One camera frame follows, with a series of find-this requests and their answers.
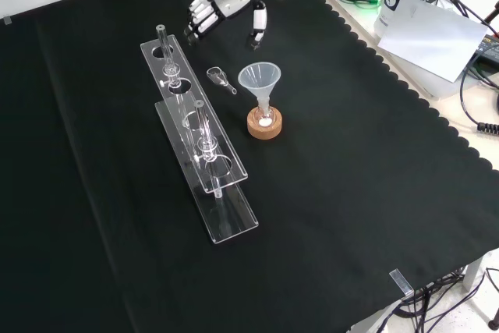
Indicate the white table leg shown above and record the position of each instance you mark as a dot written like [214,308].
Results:
[474,274]

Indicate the black power adapter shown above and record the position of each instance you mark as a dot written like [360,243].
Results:
[489,50]

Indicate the black cloth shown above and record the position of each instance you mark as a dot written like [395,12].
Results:
[351,200]

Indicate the clear tape strip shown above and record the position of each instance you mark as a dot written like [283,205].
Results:
[401,282]

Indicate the translucent plastic funnel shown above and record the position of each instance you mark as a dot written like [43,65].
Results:
[259,75]

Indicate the clear acrylic funnel stand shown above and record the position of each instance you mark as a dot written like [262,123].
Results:
[218,161]

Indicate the grey tape piece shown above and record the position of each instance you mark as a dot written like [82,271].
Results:
[7,20]

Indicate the white paper sheet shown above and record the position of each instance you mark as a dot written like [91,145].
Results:
[429,36]

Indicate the glass round-bottom flask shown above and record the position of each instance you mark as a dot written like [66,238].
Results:
[266,121]

